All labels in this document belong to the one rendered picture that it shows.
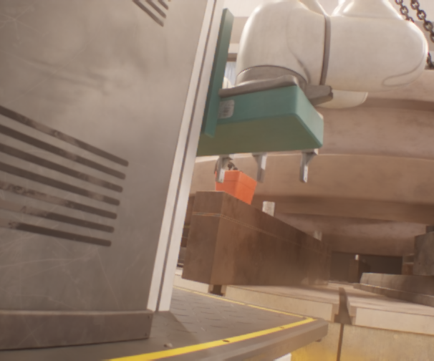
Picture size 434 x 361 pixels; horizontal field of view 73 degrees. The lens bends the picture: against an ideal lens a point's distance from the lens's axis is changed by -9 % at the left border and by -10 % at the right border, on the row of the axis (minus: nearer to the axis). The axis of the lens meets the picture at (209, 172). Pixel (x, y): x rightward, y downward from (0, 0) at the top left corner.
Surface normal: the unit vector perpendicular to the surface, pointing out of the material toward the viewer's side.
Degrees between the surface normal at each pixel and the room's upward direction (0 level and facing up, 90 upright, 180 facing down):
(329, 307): 90
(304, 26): 87
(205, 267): 90
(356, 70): 150
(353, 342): 90
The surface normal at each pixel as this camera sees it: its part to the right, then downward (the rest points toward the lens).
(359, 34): -0.22, -0.14
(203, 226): -0.52, -0.30
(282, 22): 0.00, -0.28
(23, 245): 0.80, -0.03
